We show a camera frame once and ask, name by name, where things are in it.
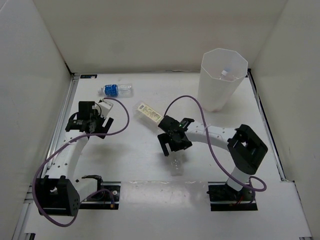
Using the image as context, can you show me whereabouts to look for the large green label bottle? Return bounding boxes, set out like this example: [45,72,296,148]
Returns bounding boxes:
[132,101,164,133]

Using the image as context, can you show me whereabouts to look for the clear bottle without label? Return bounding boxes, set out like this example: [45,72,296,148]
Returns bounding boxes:
[170,151,185,177]

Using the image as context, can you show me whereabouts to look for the blue label plastic bottle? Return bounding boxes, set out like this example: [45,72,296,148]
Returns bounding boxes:
[98,83,134,98]

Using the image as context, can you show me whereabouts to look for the clear bottle white cap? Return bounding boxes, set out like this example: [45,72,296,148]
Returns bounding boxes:
[219,68,238,82]

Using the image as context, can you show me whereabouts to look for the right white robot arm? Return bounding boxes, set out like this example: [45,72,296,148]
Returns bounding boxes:
[157,115,268,200]

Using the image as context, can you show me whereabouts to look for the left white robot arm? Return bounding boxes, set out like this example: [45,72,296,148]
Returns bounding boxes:
[35,100,114,217]

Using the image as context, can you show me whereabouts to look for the white plastic bin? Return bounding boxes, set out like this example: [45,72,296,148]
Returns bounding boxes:
[197,48,248,112]

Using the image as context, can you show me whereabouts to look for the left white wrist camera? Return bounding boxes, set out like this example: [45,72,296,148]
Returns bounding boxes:
[95,99,114,119]

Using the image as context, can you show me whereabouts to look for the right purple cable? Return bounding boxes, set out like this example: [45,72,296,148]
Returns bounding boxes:
[163,94,267,193]

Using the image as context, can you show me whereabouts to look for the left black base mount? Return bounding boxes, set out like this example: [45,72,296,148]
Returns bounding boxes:
[79,181,121,210]

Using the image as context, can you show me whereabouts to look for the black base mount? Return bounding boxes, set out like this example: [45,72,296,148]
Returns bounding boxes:
[79,181,121,210]
[206,182,258,212]

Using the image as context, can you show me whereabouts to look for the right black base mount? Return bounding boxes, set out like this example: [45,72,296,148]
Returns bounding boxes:
[206,182,258,212]

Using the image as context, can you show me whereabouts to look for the right aluminium frame rail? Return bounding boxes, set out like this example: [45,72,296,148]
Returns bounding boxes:
[248,69,317,228]

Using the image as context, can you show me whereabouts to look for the aluminium frame rail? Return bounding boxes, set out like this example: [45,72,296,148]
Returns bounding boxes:
[248,69,317,228]
[11,73,81,240]

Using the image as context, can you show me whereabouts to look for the left aluminium frame rail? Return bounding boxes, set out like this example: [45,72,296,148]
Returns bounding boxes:
[11,73,81,240]

